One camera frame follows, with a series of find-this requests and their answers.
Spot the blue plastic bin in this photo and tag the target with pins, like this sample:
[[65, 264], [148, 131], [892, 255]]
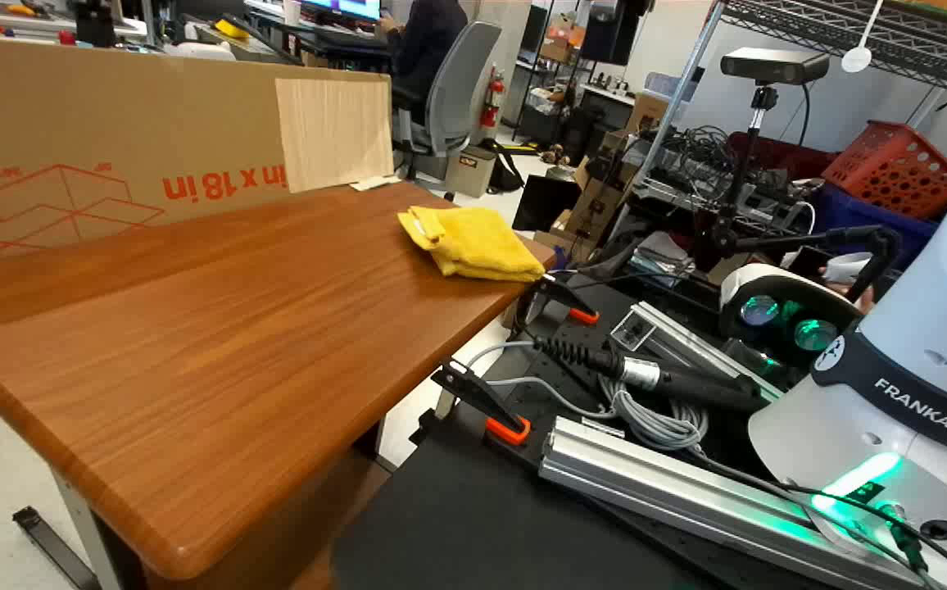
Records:
[[860, 214]]

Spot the seated person in dark top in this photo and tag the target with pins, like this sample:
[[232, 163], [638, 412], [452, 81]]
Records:
[[426, 45]]

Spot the small beige box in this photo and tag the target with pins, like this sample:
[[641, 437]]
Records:
[[471, 171]]

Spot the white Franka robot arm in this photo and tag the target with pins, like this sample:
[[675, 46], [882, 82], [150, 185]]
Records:
[[930, 317]]

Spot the large brown cardboard box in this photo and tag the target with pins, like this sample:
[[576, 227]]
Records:
[[111, 119]]

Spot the grey table leg frame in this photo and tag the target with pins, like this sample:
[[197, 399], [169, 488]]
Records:
[[84, 534]]

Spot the short aluminium profile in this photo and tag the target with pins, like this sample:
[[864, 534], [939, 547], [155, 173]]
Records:
[[690, 346]]

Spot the red fire extinguisher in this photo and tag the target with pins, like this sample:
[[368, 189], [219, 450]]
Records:
[[491, 100]]

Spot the grey office chair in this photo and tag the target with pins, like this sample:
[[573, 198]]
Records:
[[459, 87]]

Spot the long aluminium rail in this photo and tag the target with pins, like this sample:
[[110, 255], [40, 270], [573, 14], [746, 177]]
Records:
[[657, 475]]

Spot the yellow towel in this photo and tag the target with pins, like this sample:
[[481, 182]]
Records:
[[472, 242]]

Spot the white hanging spoon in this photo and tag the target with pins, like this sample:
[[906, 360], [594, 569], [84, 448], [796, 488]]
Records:
[[857, 55]]

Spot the red plastic basket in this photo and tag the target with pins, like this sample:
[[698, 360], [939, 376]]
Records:
[[892, 169]]

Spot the black square panel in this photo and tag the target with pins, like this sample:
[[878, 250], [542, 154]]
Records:
[[544, 205]]

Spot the black camera on tripod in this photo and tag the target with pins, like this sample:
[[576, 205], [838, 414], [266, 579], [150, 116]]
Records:
[[774, 63]]

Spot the white VR headset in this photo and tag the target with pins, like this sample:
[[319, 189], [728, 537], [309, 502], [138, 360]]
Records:
[[788, 295]]

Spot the computer monitor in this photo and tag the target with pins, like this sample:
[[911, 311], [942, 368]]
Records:
[[343, 7]]

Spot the black mat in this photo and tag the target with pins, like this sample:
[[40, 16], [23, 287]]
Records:
[[459, 512]]

